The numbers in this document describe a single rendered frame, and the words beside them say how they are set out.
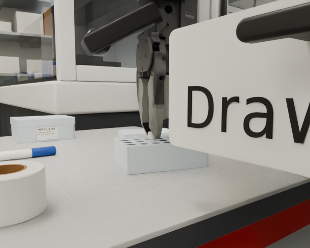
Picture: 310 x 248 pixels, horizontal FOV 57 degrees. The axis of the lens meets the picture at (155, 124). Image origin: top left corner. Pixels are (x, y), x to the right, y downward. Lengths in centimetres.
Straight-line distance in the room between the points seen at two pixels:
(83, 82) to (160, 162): 59
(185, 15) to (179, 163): 22
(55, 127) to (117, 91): 36
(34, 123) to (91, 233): 46
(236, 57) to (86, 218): 18
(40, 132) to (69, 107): 26
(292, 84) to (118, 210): 18
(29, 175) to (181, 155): 22
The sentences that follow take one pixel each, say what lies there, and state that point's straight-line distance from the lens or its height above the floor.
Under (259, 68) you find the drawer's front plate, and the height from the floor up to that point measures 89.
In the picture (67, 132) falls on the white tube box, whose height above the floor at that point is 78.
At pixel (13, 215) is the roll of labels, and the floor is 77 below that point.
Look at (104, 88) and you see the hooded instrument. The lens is 97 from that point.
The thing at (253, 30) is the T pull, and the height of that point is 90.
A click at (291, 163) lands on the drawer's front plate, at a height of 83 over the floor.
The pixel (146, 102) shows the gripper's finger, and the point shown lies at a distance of 45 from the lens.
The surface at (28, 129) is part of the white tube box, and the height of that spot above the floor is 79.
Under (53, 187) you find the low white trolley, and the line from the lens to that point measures 36.
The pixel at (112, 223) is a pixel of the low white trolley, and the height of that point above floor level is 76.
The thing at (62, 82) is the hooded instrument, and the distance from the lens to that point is 92.
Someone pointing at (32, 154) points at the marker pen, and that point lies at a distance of 52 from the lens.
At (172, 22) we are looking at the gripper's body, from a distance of 45.
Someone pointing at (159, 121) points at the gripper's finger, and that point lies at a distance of 41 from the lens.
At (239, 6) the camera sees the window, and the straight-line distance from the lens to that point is 69.
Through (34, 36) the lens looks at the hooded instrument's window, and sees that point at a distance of 118.
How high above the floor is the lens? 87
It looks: 6 degrees down
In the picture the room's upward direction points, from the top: straight up
